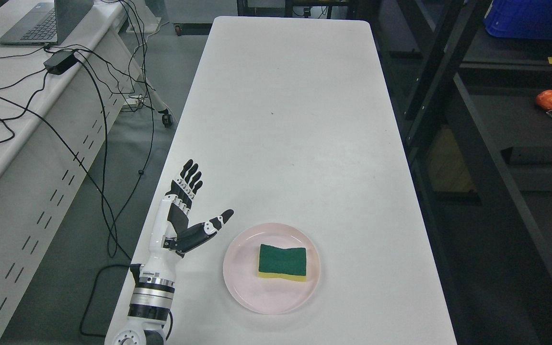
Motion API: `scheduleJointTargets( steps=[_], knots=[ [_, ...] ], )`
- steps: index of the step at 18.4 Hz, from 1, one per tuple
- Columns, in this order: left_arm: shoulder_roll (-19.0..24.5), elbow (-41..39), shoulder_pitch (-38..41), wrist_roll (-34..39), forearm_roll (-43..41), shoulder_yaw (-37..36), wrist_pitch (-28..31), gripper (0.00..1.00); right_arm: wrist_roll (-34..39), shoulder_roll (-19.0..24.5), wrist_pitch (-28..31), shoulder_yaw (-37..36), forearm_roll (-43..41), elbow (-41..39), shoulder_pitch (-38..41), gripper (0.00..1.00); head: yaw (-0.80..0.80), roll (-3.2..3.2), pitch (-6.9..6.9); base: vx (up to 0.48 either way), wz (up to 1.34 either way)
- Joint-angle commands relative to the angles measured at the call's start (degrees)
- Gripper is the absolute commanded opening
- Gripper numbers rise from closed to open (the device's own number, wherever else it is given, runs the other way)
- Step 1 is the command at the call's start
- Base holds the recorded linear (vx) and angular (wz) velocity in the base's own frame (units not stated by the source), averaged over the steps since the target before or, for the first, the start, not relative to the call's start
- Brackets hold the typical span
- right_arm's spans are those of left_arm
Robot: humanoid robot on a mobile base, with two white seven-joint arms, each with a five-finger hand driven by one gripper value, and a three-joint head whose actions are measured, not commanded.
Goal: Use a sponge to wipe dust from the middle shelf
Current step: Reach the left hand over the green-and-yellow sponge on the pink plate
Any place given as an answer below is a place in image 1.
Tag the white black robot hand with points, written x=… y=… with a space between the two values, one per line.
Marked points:
x=172 y=235

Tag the green yellow sponge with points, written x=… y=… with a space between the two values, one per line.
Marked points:
x=283 y=263

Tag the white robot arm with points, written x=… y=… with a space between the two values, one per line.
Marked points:
x=149 y=307

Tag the dark metal shelf rack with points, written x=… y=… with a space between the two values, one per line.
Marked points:
x=480 y=152

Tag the pink round plate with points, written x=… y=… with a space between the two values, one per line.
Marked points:
x=268 y=296

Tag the white long table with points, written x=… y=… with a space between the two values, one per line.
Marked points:
x=290 y=121

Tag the white side desk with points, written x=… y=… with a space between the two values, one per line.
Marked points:
x=55 y=126

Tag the black power adapter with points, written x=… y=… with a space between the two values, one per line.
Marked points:
x=60 y=62

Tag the grey laptop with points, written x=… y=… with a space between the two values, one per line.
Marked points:
x=47 y=23

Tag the blue plastic bin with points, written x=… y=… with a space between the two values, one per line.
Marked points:
x=521 y=19

